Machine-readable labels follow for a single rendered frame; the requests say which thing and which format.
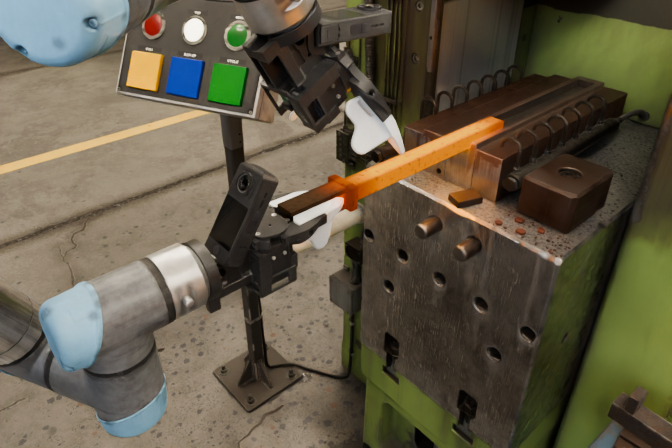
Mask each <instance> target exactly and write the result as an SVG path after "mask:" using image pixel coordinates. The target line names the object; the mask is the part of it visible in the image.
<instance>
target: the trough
mask: <svg viewBox="0 0 672 448"><path fill-rule="evenodd" d="M593 84H594V83H591V82H587V81H583V80H580V79H578V80H576V81H574V82H571V83H569V84H567V85H565V86H563V87H560V88H558V89H556V90H554V91H551V92H549V93H547V94H545V95H543V96H540V97H538V98H536V99H534V100H531V101H529V102H527V103H525V104H523V105H520V106H518V107H516V108H514V109H511V110H509V111H507V112H505V113H503V114H500V115H498V116H496V117H494V118H497V119H500V120H503V121H504V124H503V127H505V126H507V125H509V124H511V123H513V122H516V121H518V120H520V119H522V118H524V117H526V116H528V115H530V114H532V113H534V112H537V111H539V110H541V109H543V108H545V107H547V106H549V105H551V104H553V103H556V102H558V101H560V100H562V99H564V98H566V97H568V96H570V95H572V94H574V93H577V92H579V91H581V90H583V89H585V88H587V87H589V86H591V85H593Z"/></svg>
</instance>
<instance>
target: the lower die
mask: <svg viewBox="0 0 672 448"><path fill-rule="evenodd" d="M578 79H580V80H583V81H587V82H591V83H594V84H593V85H591V86H589V87H587V88H585V89H583V90H581V91H579V92H577V93H574V94H572V95H570V96H568V97H566V98H564V99H562V100H560V101H558V102H556V103H553V104H551V105H549V106H547V107H545V108H543V109H541V110H539V111H537V112H534V113H532V114H530V115H528V116H526V117H524V118H522V119H520V120H518V121H516V122H513V123H511V124H509V125H507V126H505V127H503V128H501V129H499V130H497V131H494V132H492V133H490V134H488V135H486V136H484V137H482V138H480V139H478V140H476V141H473V142H472V143H471V147H470V150H469V149H466V150H464V151H462V152H460V153H458V154H456V155H453V156H451V157H449V158H447V159H445V160H443V161H441V162H438V163H436V164H434V165H432V166H430V167H428V168H426V169H424V170H426V171H428V172H431V173H433V174H435V175H437V176H439V177H441V178H443V179H446V180H448V181H450V182H452V183H454V184H456V185H458V186H461V187H463V188H465V189H471V188H473V189H474V190H476V191H477V192H478V193H479V194H480V195H481V196H483V197H484V198H486V199H488V200H490V201H492V202H497V201H499V200H500V199H502V198H504V197H505V196H507V195H509V194H510V193H512V192H514V191H510V192H509V191H507V190H506V189H505V188H503V180H505V177H506V176H507V175H509V174H510V173H511V172H512V171H513V168H514V166H515V164H516V159H517V154H518V148H517V146H516V144H515V143H514V142H511V141H507V142H506V143H505V144H504V147H501V146H500V143H501V141H502V140H503V139H504V138H506V137H513V138H515V139H517V140H518V141H519V142H520V143H521V145H522V150H523V151H522V157H521V162H520V168H521V167H523V166H524V165H526V164H527V163H528V162H529V159H530V157H531V156H532V151H533V146H534V138H533V137H532V135H530V134H529V133H523V134H522V135H521V137H520V139H519V138H516V136H517V133H518V132H519V131H520V130H522V129H530V130H532V127H533V125H534V124H535V123H536V122H538V121H545V122H546V121H547V119H548V117H549V116H550V115H552V114H561V112H562V110H563V109H564V108H566V107H574V105H575V104H576V103H577V102H578V101H581V100H585V101H586V100H587V98H588V97H589V96H590V95H593V94H599V95H601V96H603V97H604V98H605V99H606V102H607V108H606V111H605V115H604V120H606V119H608V118H617V117H620V116H621V115H622V111H623V108H624V105H625V101H626V98H627V94H628V93H626V92H622V91H618V90H615V89H611V88H607V87H604V82H600V81H596V80H593V79H589V78H585V77H581V76H578V77H575V78H573V79H570V78H566V77H563V76H559V75H555V74H554V75H552V76H549V77H545V76H542V75H538V74H532V75H530V76H527V77H525V78H523V79H520V80H517V81H515V82H512V83H510V84H509V85H505V86H503V87H500V88H498V89H497V90H496V91H490V92H488V93H485V94H483V95H480V96H478V97H475V98H473V99H470V100H469V102H463V103H460V104H458V105H455V106H454V107H450V108H448V109H445V110H443V111H440V112H438V114H436V115H434V114H433V115H430V116H428V117H425V118H423V119H420V120H418V121H415V122H413V123H411V124H408V125H406V126H404V134H403V145H404V149H405V152H407V151H410V150H412V149H414V148H417V147H419V146H421V145H424V144H426V143H428V142H431V141H433V140H435V139H438V138H440V137H442V136H445V135H447V134H449V133H452V132H454V131H456V130H459V129H461V128H464V127H466V126H468V125H471V124H473V123H475V122H478V121H480V120H482V119H485V118H487V117H489V116H491V117H496V116H498V115H500V114H503V113H505V112H507V111H509V110H511V109H514V108H516V107H518V106H520V105H523V104H525V103H527V102H529V101H531V100H534V99H536V98H538V97H540V96H543V95H545V94H547V93H549V92H551V91H554V90H556V89H558V88H560V87H563V86H565V85H567V84H569V83H571V82H574V81H576V80H578ZM590 103H591V104H592V105H593V106H594V109H595V114H594V117H593V121H592V125H591V126H592V127H594V126H595V125H596V124H597V121H598V120H599V119H600V115H601V111H602V108H603V103H602V101H601V100H600V99H599V98H592V99H591V100H590ZM577 109H578V110H579V111H580V113H581V115H582V121H581V125H580V129H579V134H581V133H583V131H585V127H586V126H587V125H588V121H589V117H590V113H591V110H590V108H589V106H587V105H585V104H581V105H579V106H578V107H577ZM564 117H565V118H566V119H567V121H568V130H567V134H566V139H565V142H567V141H569V140H570V139H571V138H572V135H573V134H574V132H575V129H576V124H577V121H578V117H577V114H576V113H575V112H573V111H567V112H566V113H565V114H564ZM549 124H550V125H551V126H552V128H553V130H554V136H553V141H552V145H551V150H553V149H555V148H557V146H558V145H559V141H560V140H561V138H562V133H563V129H564V123H563V121H562V120H561V119H559V118H553V119H552V120H551V121H550V123H549ZM532 131H534V130H532ZM534 132H535V133H536V135H537V136H538V139H539V144H538V149H537V153H536V159H537V158H539V157H540V156H542V154H544V151H545V149H546V148H547V144H548V139H549V135H550V132H549V129H548V128H547V127H546V126H544V125H539V126H537V128H536V130H535V131H534ZM405 152H404V153H405ZM437 168H439V169H440V170H441V174H438V173H437V171H436V170H437Z"/></svg>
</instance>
